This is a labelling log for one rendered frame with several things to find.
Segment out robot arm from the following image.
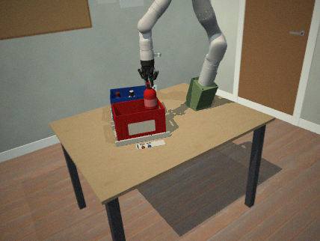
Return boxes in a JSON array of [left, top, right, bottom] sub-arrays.
[[138, 0, 227, 87]]

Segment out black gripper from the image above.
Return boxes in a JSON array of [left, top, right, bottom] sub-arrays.
[[138, 59, 159, 88]]

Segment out white paper pick list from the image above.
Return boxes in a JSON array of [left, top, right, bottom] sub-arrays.
[[135, 140, 166, 150]]

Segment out red plastic crate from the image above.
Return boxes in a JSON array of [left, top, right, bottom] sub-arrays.
[[111, 99, 166, 141]]

